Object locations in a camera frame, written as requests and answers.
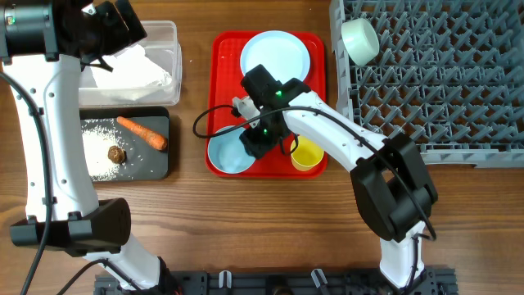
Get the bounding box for brown mushroom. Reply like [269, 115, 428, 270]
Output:
[107, 145, 126, 165]

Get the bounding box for white napkin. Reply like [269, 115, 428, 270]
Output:
[90, 45, 173, 101]

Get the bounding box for clear plastic bin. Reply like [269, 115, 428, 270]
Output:
[79, 20, 183, 108]

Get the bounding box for white rice pile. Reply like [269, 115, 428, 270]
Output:
[81, 119, 124, 182]

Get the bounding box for red serving tray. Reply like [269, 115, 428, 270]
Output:
[206, 31, 328, 179]

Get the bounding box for orange carrot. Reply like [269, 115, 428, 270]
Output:
[116, 116, 168, 151]

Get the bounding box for light blue bowl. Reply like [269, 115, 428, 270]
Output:
[207, 127, 256, 175]

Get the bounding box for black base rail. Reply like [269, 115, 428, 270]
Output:
[93, 266, 459, 295]

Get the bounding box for grey dishwasher rack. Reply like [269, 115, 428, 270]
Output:
[329, 0, 523, 168]

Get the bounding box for yellow plastic cup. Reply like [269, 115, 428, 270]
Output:
[290, 135, 324, 171]

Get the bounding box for black tray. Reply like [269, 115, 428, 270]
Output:
[80, 107, 170, 182]

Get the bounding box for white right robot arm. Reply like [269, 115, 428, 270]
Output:
[240, 65, 438, 292]

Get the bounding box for green bowl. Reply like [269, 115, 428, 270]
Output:
[341, 18, 380, 66]

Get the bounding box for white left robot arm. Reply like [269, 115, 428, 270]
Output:
[1, 1, 183, 294]

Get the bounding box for light blue plate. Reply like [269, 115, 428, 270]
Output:
[240, 30, 311, 84]

